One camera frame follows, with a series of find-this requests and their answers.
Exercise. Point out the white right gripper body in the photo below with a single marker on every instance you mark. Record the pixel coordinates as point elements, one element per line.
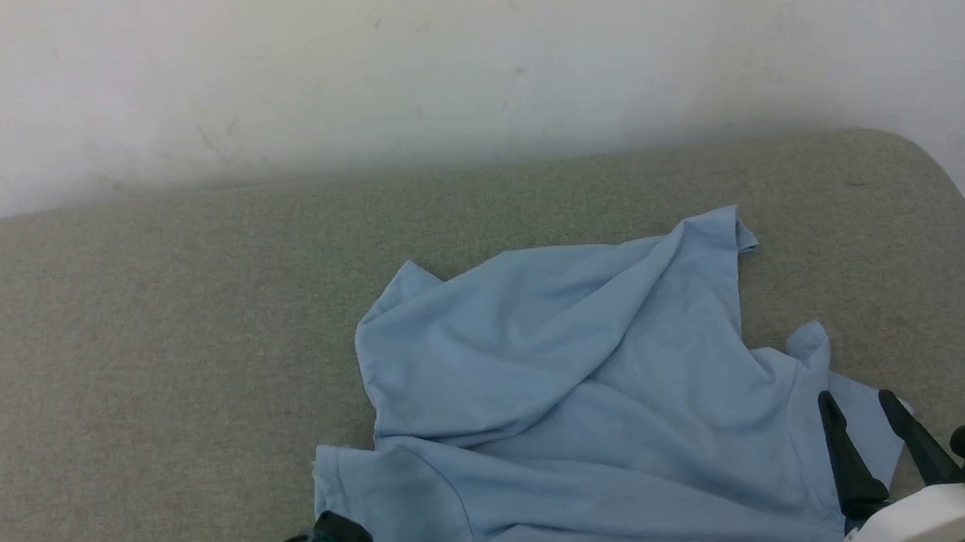
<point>941,520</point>

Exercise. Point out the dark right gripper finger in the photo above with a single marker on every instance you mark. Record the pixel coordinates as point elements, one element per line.
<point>922,443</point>
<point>853,466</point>

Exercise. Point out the light blue shirt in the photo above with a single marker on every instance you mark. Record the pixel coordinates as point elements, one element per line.
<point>586,397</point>

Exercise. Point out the grey-green fabric sofa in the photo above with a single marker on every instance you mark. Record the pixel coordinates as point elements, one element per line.
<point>169,358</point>

